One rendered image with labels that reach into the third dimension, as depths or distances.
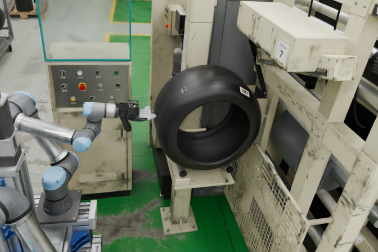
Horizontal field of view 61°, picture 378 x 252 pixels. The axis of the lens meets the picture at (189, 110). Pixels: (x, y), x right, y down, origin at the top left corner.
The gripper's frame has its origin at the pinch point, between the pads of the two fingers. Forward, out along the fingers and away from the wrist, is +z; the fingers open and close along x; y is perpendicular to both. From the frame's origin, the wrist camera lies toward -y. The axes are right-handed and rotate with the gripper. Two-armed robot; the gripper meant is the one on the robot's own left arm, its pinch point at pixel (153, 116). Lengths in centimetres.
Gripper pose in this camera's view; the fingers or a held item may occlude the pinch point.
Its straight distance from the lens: 170.1
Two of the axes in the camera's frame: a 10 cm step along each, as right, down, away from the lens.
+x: -2.2, -5.2, 8.3
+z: 9.5, 0.7, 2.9
